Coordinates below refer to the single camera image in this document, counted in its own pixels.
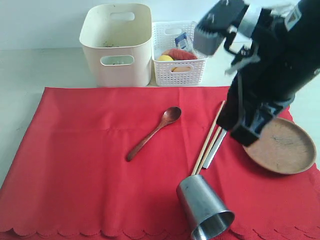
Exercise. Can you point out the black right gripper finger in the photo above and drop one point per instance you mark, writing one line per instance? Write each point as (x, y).
(231, 117)

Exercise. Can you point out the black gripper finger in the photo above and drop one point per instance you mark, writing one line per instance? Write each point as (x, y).
(253, 117)

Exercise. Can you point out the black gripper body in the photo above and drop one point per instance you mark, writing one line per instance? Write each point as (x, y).
(289, 56)

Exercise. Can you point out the steel table knife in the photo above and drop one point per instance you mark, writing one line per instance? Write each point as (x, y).
(215, 148)

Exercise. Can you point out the brown wooden plate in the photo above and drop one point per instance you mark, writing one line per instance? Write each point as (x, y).
(283, 148)

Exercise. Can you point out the wooden chopstick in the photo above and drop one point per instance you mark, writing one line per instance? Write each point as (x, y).
(208, 137)
(217, 133)

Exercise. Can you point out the orange cheese wedge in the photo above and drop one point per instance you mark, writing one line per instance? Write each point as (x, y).
(181, 69)

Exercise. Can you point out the red sausage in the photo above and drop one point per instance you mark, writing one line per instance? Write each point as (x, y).
(181, 55)

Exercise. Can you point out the yellow lemon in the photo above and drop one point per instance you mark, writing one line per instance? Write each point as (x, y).
(165, 58)

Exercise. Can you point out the blue white milk carton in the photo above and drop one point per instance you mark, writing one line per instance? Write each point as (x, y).
(185, 43)

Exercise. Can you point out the stainless steel cup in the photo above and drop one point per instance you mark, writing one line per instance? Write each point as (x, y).
(206, 213)

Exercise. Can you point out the brown egg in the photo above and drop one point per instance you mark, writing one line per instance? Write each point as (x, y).
(166, 52)

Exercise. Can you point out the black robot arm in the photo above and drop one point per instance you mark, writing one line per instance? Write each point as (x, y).
(249, 55)

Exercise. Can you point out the white perforated plastic basket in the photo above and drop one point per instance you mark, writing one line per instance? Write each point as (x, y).
(175, 73)

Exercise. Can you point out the cream plastic bin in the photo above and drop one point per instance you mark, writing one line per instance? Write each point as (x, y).
(117, 43)

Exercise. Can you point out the red scalloped table cloth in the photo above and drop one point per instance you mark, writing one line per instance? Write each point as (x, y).
(104, 164)

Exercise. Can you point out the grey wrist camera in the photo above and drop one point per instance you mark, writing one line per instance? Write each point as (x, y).
(213, 28)

